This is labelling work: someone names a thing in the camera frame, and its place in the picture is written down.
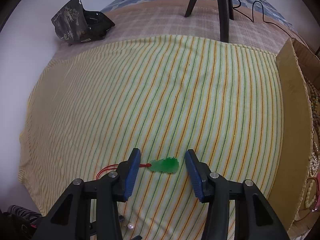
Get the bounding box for cardboard box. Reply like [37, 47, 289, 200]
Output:
[268, 38, 319, 230]

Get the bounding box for beige plaid blanket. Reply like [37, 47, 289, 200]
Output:
[53, 0, 299, 61]

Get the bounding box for white pearl necklace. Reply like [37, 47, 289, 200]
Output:
[309, 139, 320, 178]

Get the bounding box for black printed bag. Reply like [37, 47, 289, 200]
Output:
[51, 0, 115, 45]

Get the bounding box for yellow striped cloth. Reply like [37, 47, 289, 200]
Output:
[18, 35, 283, 239]

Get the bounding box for green jade pendant red cord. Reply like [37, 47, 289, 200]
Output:
[96, 156, 180, 181]

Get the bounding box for black tripod stand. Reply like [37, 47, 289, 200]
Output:
[184, 0, 234, 43]

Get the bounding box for black power cable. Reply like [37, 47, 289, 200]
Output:
[208, 0, 301, 40]

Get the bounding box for brown wooden bead necklace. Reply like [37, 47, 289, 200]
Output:
[306, 78, 320, 140]

